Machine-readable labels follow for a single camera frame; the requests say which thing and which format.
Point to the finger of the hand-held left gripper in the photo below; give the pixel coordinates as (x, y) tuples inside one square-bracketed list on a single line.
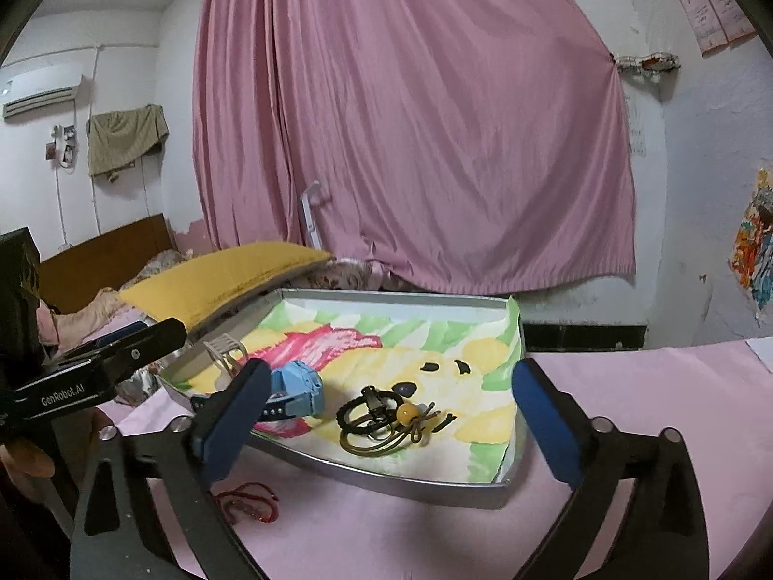
[(151, 341), (118, 336)]

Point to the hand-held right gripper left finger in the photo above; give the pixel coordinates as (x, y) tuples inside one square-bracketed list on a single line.
[(232, 429)]

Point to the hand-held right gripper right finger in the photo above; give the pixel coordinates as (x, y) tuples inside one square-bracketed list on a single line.
[(543, 423)]

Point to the blue wrist watch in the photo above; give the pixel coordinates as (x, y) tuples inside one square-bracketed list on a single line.
[(296, 383)]

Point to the silver metal box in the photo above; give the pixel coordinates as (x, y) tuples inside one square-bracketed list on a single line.
[(392, 489)]

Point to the person's left hand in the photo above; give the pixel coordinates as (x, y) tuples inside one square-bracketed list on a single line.
[(24, 459)]

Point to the beige pink blanket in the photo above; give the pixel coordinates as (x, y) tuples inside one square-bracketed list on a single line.
[(72, 320)]

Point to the wooden headboard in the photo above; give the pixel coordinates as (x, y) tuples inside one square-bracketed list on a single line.
[(102, 260)]

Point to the painted paper liner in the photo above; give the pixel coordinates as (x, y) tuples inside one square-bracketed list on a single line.
[(471, 374)]

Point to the yellow pillow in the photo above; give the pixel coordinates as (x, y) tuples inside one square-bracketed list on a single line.
[(229, 278)]

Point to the pink tablecloth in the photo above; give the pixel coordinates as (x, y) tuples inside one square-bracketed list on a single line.
[(392, 531)]

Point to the floral pillow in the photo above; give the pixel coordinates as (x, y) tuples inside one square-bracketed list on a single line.
[(338, 272)]

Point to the green hanging cloth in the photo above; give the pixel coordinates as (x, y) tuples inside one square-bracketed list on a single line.
[(124, 139)]

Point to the white loose papers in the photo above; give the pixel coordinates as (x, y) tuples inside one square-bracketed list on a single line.
[(762, 353)]

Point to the white air conditioner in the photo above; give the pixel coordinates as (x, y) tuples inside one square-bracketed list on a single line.
[(36, 93)]

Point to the pink curtain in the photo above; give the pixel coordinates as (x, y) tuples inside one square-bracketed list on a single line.
[(453, 133)]

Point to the wall photos and hook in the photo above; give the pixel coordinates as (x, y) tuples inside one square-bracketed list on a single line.
[(63, 145)]

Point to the colourful paper wall figure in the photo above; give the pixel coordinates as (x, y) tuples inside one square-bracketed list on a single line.
[(755, 241)]

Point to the group of wall certificates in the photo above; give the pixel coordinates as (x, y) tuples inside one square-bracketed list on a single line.
[(712, 6)]

